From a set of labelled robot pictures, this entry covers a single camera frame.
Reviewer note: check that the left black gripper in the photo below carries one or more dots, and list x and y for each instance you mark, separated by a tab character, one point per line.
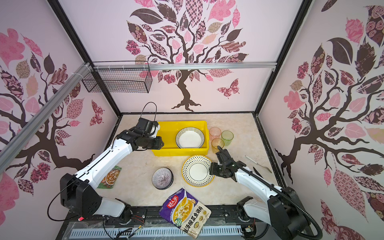
157	145

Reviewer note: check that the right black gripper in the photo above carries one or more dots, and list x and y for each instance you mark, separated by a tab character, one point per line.
213	169

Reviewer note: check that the white striped rim plate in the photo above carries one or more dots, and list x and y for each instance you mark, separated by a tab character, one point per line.
190	138

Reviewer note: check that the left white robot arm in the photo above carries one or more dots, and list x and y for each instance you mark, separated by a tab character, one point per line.
78	191

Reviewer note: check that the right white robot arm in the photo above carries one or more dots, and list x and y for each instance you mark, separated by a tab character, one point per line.
279	207

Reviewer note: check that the yellow plastic bin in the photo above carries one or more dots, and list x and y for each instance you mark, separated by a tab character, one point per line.
168	133

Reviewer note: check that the yellow translucent cup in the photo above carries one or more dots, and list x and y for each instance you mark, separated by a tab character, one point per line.
216	143

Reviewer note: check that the yellow dotted plate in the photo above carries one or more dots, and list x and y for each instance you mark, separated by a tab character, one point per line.
196	171

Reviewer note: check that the green translucent cup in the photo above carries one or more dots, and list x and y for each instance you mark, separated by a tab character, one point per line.
227	137

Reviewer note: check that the pink translucent cup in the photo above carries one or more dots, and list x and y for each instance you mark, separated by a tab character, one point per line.
215	133

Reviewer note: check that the purple patterned bowl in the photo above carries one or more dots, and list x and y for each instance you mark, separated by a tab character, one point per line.
162	178

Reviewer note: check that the green food packet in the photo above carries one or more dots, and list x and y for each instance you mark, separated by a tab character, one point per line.
109	180

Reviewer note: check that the purple seasoning packet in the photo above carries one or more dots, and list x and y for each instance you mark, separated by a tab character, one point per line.
185	212

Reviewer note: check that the white vent grille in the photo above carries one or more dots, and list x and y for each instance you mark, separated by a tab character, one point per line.
82	234

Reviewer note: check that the black wire basket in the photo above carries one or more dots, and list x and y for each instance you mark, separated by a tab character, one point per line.
119	77

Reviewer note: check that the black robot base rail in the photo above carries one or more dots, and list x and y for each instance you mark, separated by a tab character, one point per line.
148	217

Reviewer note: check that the aluminium rail back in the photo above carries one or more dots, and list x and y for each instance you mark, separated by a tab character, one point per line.
199	66

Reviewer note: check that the aluminium rail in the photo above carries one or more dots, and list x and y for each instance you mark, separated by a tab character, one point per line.
199	66
11	150

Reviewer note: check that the aluminium rail left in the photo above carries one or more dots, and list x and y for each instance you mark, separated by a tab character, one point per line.
11	150

